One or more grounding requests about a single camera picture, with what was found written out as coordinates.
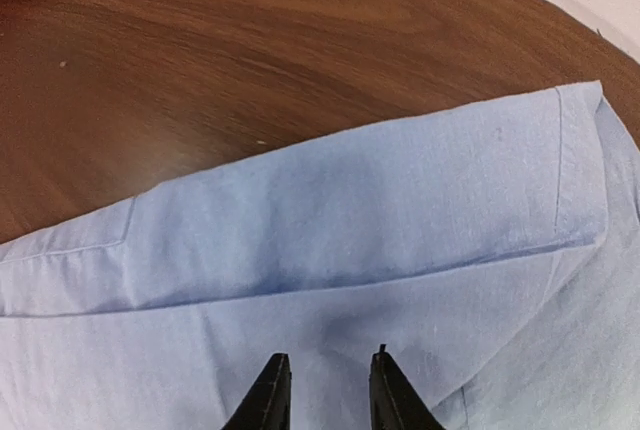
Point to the light blue shirt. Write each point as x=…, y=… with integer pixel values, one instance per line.
x=494, y=248

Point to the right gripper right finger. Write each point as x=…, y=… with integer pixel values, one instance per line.
x=394, y=403

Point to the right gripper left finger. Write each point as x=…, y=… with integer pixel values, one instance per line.
x=266, y=405

